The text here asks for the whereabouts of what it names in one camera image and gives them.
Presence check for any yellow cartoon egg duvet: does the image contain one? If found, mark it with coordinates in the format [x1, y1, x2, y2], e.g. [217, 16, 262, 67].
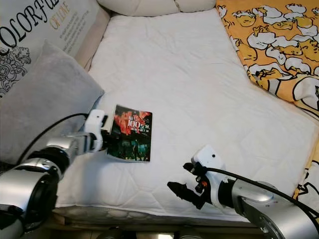
[216, 0, 319, 200]

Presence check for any grey plush pillow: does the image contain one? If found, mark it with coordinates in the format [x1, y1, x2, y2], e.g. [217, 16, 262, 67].
[0, 40, 105, 166]

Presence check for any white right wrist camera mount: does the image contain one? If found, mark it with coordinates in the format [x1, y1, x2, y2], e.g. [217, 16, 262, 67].
[191, 144, 234, 209]

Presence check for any dark red-green cover book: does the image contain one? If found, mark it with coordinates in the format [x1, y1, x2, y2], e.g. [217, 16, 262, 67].
[107, 104, 153, 163]

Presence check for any white quilted mattress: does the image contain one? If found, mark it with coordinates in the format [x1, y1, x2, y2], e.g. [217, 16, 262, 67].
[55, 7, 319, 223]

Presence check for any printed lettering padded headboard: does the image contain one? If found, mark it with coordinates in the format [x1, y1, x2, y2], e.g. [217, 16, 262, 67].
[0, 0, 111, 103]

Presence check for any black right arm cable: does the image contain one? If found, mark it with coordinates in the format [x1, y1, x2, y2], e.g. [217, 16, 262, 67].
[203, 167, 319, 216]

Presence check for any beige bed base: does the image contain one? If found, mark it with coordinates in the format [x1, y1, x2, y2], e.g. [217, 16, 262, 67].
[52, 205, 250, 231]

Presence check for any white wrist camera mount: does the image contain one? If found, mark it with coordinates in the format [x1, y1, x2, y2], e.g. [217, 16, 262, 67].
[191, 144, 234, 209]
[84, 109, 110, 151]

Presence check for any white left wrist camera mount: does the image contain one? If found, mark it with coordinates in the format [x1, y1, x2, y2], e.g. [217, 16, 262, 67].
[84, 109, 110, 151]

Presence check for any cream knotted bolster pillow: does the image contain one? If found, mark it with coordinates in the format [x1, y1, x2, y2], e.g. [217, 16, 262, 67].
[97, 0, 217, 15]

